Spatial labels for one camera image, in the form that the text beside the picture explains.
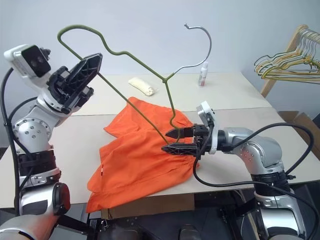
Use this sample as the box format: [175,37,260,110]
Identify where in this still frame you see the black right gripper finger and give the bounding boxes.
[161,142,199,157]
[166,127,195,140]

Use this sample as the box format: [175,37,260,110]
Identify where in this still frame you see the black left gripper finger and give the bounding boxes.
[64,52,104,104]
[60,85,95,115]

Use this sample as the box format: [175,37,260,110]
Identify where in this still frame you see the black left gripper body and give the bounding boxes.
[46,65,72,110]

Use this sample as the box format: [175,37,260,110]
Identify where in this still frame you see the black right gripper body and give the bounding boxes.
[191,123,214,154]

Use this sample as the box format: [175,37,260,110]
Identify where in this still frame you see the orange shorts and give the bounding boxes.
[86,96,201,214]

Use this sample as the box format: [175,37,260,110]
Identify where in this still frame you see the wooden hanger rack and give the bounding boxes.
[259,24,320,99]

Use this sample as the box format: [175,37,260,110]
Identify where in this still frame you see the small white spray bottle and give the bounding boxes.
[197,60,210,88]

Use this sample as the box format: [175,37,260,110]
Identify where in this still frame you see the white folded cloth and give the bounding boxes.
[127,76,160,97]

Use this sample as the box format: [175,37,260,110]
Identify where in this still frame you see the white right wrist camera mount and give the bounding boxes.
[195,100,220,155]

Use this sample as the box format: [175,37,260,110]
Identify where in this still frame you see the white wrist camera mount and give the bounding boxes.
[3,44,52,84]
[195,100,220,155]

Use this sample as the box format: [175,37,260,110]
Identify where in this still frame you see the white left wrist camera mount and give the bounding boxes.
[3,44,52,84]

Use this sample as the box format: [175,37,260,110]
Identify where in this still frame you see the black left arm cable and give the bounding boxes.
[0,67,35,218]

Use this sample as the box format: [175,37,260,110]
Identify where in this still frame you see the yellow wire hanger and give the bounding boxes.
[257,32,320,80]

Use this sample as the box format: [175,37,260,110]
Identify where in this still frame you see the dark green wire hanger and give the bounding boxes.
[253,29,320,74]

